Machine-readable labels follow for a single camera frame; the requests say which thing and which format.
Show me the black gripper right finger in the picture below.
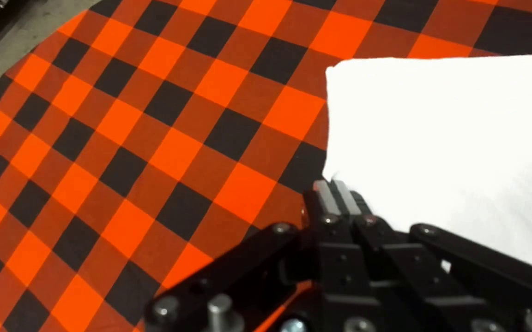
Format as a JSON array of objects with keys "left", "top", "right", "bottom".
[{"left": 333, "top": 179, "right": 532, "bottom": 332}]

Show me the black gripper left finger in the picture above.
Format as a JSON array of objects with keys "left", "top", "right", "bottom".
[{"left": 145, "top": 179, "right": 367, "bottom": 332}]

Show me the white towel with blue stripes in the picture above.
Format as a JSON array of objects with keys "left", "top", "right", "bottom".
[{"left": 322, "top": 53, "right": 532, "bottom": 276}]

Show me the orange black plaid tablecloth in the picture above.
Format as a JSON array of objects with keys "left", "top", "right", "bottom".
[{"left": 0, "top": 0, "right": 532, "bottom": 332}]

